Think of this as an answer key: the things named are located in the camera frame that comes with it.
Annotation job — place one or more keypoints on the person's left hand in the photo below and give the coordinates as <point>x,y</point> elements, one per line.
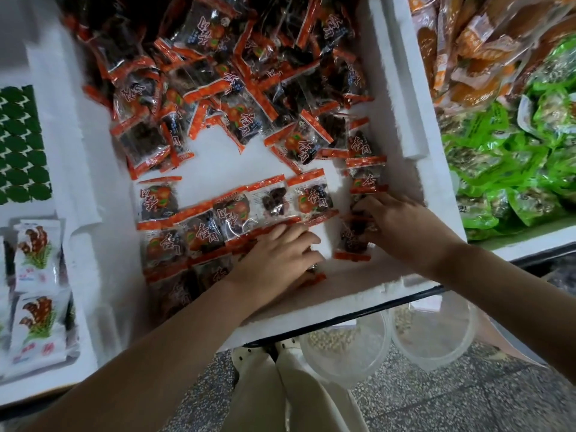
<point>274,263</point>

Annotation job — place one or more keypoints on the person's right hand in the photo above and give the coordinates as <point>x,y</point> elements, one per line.
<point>407,231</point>

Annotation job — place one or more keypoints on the dark red snack packet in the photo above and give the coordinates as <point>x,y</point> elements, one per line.
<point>351,240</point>

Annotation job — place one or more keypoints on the pile of green packets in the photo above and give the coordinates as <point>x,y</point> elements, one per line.
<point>504,157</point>

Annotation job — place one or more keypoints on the pile of brown packets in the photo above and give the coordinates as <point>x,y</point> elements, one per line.
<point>486,40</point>

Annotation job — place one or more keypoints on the pile of dark red packets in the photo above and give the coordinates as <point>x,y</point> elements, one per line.
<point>225,58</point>

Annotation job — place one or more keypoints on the pile of white printed packets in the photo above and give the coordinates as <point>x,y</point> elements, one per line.
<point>36,315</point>

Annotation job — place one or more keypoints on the person's left forearm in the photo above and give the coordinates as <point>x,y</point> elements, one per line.
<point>135,364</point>

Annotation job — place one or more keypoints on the person's right forearm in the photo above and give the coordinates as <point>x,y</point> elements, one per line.
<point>513,306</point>

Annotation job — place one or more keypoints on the person's beige trousers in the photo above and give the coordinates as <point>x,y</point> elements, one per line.
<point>270,396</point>

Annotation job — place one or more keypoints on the clear round plastic tub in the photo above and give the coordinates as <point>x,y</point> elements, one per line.
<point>346,351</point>

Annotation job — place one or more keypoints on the clear rectangular plastic tub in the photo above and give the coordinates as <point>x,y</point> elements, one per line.
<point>504,342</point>

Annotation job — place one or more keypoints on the green leaf-pattern sheet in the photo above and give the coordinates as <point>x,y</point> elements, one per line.
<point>22,148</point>

